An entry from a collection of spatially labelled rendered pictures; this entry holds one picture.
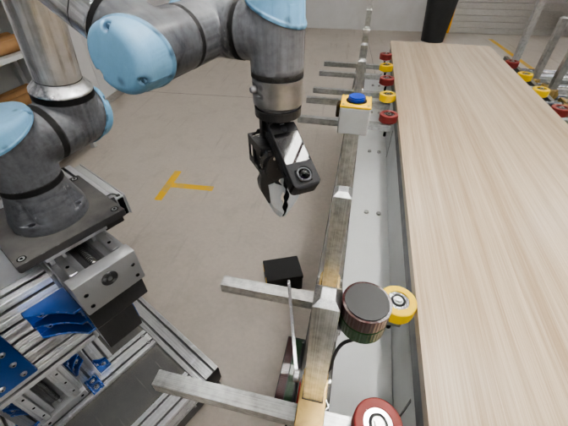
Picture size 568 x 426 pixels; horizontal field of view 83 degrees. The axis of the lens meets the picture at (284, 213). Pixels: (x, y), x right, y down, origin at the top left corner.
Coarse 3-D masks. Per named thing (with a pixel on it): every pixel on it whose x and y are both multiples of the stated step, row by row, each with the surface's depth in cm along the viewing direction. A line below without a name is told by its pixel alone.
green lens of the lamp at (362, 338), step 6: (342, 318) 40; (342, 324) 40; (342, 330) 41; (348, 330) 40; (354, 330) 39; (384, 330) 40; (348, 336) 40; (354, 336) 40; (360, 336) 39; (366, 336) 39; (372, 336) 39; (378, 336) 40; (360, 342) 40; (366, 342) 40; (372, 342) 40
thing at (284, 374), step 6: (288, 342) 84; (288, 348) 83; (288, 354) 82; (288, 360) 81; (282, 366) 80; (288, 366) 80; (282, 372) 78; (282, 378) 77; (282, 384) 76; (276, 390) 75; (282, 390) 75; (276, 396) 74; (282, 396) 74
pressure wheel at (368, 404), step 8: (368, 400) 55; (376, 400) 55; (384, 400) 55; (360, 408) 54; (368, 408) 54; (376, 408) 54; (384, 408) 54; (392, 408) 54; (352, 416) 55; (360, 416) 53; (368, 416) 53; (376, 416) 53; (384, 416) 53; (392, 416) 53; (352, 424) 53; (360, 424) 52; (368, 424) 52; (376, 424) 52; (384, 424) 52; (392, 424) 52; (400, 424) 52
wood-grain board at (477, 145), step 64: (448, 64) 201; (448, 128) 134; (512, 128) 134; (448, 192) 101; (512, 192) 101; (448, 256) 81; (512, 256) 81; (448, 320) 67; (512, 320) 67; (448, 384) 58; (512, 384) 58
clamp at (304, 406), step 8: (304, 376) 61; (328, 376) 63; (328, 384) 62; (304, 400) 58; (304, 408) 57; (312, 408) 57; (320, 408) 57; (296, 416) 56; (304, 416) 56; (312, 416) 56; (320, 416) 56; (296, 424) 55; (304, 424) 55; (312, 424) 55; (320, 424) 55
